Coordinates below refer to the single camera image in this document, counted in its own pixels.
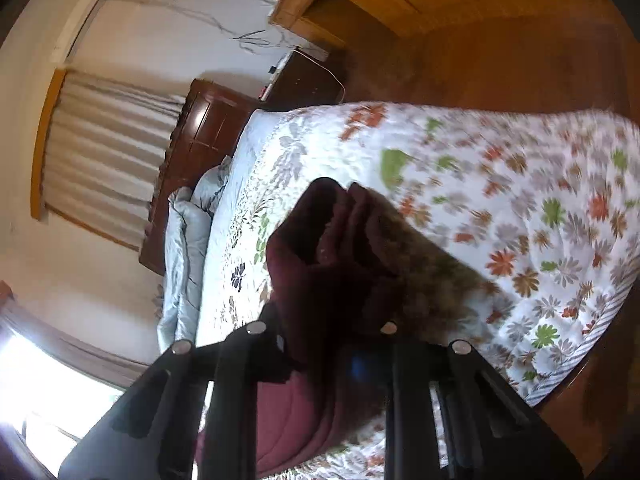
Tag maroon pants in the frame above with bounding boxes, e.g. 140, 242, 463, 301
194, 176, 482, 479

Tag light blue comforter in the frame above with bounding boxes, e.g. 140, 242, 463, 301
157, 157, 231, 352

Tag floral quilt bedspread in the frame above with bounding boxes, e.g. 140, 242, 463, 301
196, 102, 639, 405

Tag dark wooden headboard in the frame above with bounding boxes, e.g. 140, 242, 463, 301
139, 79, 259, 275

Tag beige window curtain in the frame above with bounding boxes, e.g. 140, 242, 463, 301
40, 70, 186, 252

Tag dark wooden nightstand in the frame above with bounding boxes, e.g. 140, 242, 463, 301
259, 47, 346, 112

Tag wooden desk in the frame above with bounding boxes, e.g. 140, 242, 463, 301
270, 0, 405, 51

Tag white cable on wall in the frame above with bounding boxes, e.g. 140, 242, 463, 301
124, 0, 302, 53

